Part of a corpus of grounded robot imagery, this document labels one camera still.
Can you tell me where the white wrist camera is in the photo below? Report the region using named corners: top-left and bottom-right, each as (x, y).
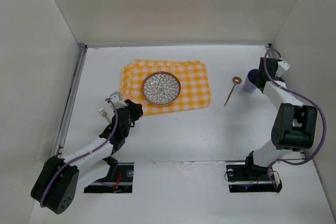
top-left (276, 60), bottom-right (290, 77)
top-left (109, 91), bottom-right (127, 109)

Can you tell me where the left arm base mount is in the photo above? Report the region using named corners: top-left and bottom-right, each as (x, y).
top-left (84, 163), bottom-right (134, 194)

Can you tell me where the copper spoon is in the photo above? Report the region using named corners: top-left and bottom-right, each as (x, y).
top-left (224, 76), bottom-right (242, 106)

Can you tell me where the lilac plastic cup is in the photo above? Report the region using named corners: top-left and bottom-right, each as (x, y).
top-left (243, 69), bottom-right (259, 93)

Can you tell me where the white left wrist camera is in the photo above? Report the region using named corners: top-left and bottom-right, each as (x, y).
top-left (109, 91), bottom-right (127, 109)

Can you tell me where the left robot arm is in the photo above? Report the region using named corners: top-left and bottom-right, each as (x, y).
top-left (30, 99), bottom-right (143, 215)

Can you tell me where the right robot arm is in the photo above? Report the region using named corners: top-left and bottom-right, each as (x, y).
top-left (243, 57), bottom-right (318, 180)

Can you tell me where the copper fork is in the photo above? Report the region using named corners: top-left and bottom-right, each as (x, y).
top-left (98, 107), bottom-right (111, 123)

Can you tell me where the patterned ceramic bowl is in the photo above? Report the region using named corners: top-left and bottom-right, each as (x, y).
top-left (141, 71), bottom-right (181, 105)

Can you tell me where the yellow white checkered cloth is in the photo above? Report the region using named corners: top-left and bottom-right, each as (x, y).
top-left (119, 59), bottom-right (211, 115)

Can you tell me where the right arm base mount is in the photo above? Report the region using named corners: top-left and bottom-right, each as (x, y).
top-left (225, 161), bottom-right (282, 193)

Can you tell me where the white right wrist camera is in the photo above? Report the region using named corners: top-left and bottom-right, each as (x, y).
top-left (276, 60), bottom-right (290, 77)

